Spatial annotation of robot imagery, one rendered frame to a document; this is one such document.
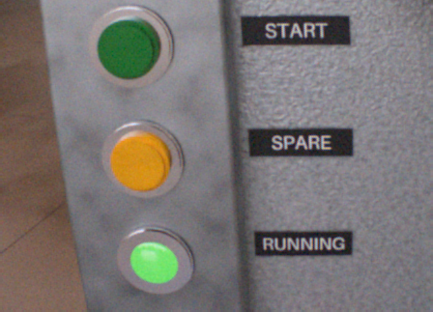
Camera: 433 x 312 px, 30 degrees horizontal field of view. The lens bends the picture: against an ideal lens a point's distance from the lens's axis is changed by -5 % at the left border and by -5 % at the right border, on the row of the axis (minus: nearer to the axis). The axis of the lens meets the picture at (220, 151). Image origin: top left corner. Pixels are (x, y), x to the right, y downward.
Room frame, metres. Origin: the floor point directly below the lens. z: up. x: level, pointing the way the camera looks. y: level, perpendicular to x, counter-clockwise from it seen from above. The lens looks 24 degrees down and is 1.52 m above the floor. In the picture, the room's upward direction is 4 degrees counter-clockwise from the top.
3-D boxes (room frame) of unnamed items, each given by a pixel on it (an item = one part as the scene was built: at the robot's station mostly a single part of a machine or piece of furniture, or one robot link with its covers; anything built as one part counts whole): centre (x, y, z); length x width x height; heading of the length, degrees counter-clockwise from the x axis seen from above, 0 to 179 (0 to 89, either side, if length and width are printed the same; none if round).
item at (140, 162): (0.33, 0.03, 1.37); 0.03 x 0.01 x 0.03; 80
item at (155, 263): (0.33, 0.03, 1.32); 0.02 x 0.01 x 0.02; 80
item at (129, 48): (0.33, 0.03, 1.42); 0.03 x 0.01 x 0.03; 80
